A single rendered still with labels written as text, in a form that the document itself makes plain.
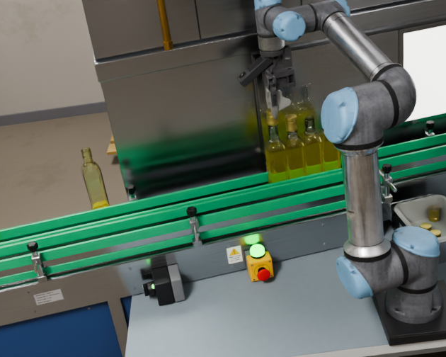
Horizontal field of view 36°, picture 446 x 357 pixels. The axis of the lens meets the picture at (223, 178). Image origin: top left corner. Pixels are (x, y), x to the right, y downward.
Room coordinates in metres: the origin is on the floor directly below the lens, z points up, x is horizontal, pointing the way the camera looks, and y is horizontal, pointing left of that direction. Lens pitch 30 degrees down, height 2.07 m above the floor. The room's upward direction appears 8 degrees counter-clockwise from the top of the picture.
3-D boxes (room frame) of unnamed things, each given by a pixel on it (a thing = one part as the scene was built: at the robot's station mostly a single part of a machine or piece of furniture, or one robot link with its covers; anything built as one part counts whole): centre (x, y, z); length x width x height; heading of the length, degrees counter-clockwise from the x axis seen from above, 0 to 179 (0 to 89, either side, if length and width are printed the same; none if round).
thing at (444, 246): (1.76, -0.61, 0.79); 0.27 x 0.17 x 0.08; 8
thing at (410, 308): (1.42, -0.46, 0.83); 0.15 x 0.15 x 0.10
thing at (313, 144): (1.91, -0.29, 0.99); 0.06 x 0.06 x 0.21; 7
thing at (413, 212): (1.73, -0.61, 0.80); 0.22 x 0.17 x 0.09; 8
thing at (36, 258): (1.62, 0.56, 0.94); 0.07 x 0.04 x 0.13; 8
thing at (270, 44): (1.90, -0.19, 1.40); 0.08 x 0.08 x 0.05
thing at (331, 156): (1.92, -0.35, 0.99); 0.06 x 0.06 x 0.21; 7
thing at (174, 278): (1.65, 0.21, 0.79); 0.08 x 0.08 x 0.08; 8
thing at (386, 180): (1.81, -0.49, 0.95); 0.17 x 0.03 x 0.12; 8
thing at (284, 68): (1.90, -0.20, 1.32); 0.09 x 0.08 x 0.12; 97
